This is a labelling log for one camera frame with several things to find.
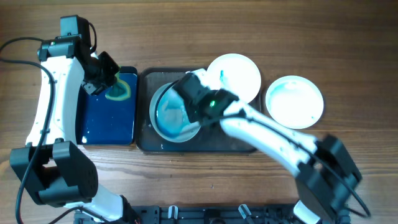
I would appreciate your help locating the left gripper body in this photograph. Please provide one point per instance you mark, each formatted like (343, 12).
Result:
(100, 74)

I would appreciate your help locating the green yellow sponge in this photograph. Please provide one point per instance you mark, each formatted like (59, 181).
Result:
(120, 91)

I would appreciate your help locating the white plate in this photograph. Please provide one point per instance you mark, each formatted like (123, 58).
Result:
(294, 102)
(170, 118)
(237, 74)

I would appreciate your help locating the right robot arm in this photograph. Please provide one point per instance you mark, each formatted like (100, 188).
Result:
(325, 174)

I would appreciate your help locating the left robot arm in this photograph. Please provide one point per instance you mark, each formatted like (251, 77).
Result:
(51, 167)

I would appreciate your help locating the small black water tray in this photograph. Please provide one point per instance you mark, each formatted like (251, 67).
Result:
(100, 121)

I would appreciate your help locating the large dark serving tray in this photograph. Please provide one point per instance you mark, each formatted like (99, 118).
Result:
(208, 140)

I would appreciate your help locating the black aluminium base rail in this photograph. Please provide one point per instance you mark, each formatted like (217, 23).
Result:
(271, 214)

